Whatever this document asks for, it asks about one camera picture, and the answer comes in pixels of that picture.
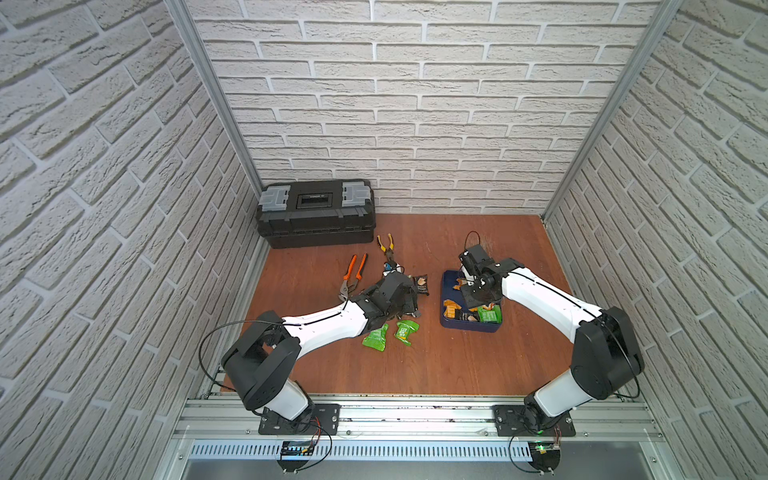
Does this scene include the aluminium rail frame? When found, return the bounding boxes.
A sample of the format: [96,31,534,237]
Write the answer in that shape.
[154,394,682,479]

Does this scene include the right controller board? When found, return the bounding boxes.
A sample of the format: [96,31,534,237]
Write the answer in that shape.
[528,442,561,474]

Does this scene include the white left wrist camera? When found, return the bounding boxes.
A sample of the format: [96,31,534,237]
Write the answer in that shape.
[383,260,404,275]

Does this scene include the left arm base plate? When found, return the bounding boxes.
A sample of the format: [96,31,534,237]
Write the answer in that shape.
[258,403,341,435]

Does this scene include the green packet in box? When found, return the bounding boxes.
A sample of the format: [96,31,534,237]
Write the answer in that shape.
[477,304,502,324]

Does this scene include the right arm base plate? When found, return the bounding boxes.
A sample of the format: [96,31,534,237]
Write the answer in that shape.
[491,404,576,438]

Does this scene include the orange handled pliers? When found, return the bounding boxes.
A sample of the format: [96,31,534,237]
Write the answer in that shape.
[339,253,368,301]

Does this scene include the left controller board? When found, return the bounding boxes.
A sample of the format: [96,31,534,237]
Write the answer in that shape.
[277,440,316,473]

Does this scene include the black cracker packet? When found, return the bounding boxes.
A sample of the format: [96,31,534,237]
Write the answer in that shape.
[412,275,429,295]

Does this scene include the controller board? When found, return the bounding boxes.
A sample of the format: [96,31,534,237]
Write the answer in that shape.
[277,440,316,473]
[528,442,561,474]

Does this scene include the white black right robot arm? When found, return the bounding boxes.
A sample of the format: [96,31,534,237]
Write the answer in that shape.
[459,244,645,430]

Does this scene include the yellow handled pliers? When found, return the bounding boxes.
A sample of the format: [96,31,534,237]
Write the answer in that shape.
[377,234,394,261]

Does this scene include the black plastic toolbox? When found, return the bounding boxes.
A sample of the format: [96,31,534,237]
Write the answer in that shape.
[256,179,376,249]

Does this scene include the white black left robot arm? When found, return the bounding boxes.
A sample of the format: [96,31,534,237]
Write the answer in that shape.
[221,271,418,421]

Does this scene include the dark blue storage box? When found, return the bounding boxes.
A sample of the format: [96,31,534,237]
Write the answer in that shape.
[439,270,503,333]

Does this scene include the green cookie packet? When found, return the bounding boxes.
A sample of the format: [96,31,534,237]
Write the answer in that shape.
[395,320,420,346]
[362,324,389,352]

